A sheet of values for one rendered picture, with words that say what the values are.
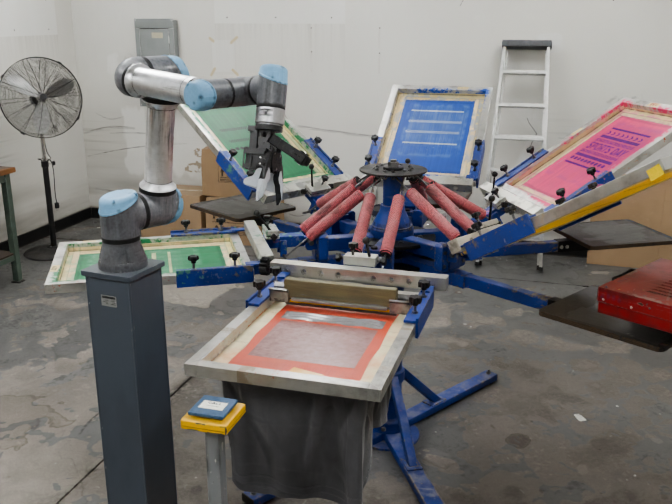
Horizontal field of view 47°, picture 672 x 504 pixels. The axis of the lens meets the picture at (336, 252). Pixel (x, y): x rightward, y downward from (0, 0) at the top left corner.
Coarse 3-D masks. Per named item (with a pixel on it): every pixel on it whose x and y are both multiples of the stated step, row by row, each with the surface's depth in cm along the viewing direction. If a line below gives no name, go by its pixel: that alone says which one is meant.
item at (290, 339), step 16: (288, 304) 280; (272, 320) 265; (288, 320) 265; (304, 320) 265; (256, 336) 252; (272, 336) 252; (288, 336) 252; (304, 336) 252; (240, 352) 240; (256, 352) 240; (272, 352) 240; (288, 352) 240; (304, 352) 240; (272, 368) 229; (288, 368) 229
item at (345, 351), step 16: (384, 320) 265; (320, 336) 252; (336, 336) 252; (352, 336) 252; (368, 336) 252; (384, 336) 252; (320, 352) 240; (336, 352) 240; (352, 352) 240; (368, 352) 240; (304, 368) 229; (320, 368) 229; (336, 368) 229; (352, 368) 229
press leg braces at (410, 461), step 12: (408, 372) 376; (396, 384) 359; (420, 384) 385; (396, 396) 356; (432, 396) 394; (396, 408) 354; (408, 432) 348; (408, 444) 345; (408, 456) 342; (408, 468) 339; (420, 468) 339
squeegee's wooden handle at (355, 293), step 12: (288, 288) 275; (300, 288) 274; (312, 288) 272; (324, 288) 271; (336, 288) 270; (348, 288) 269; (360, 288) 267; (372, 288) 266; (384, 288) 265; (396, 288) 265; (336, 300) 271; (348, 300) 270; (360, 300) 268; (372, 300) 267; (384, 300) 266
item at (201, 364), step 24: (216, 336) 243; (408, 336) 243; (192, 360) 226; (384, 360) 226; (264, 384) 218; (288, 384) 216; (312, 384) 214; (336, 384) 212; (360, 384) 212; (384, 384) 212
